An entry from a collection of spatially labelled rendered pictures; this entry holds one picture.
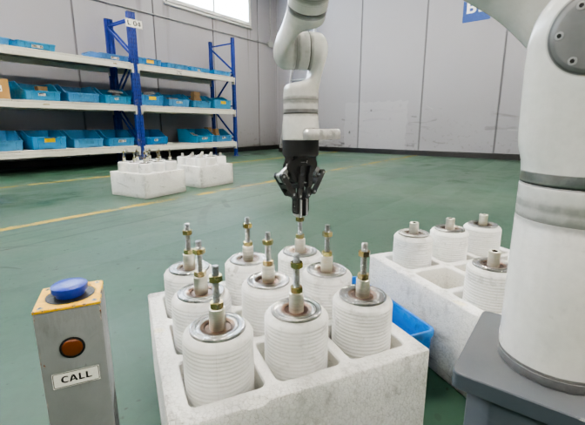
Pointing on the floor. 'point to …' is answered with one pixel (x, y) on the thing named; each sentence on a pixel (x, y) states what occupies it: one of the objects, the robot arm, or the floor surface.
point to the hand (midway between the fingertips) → (300, 206)
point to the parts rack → (121, 89)
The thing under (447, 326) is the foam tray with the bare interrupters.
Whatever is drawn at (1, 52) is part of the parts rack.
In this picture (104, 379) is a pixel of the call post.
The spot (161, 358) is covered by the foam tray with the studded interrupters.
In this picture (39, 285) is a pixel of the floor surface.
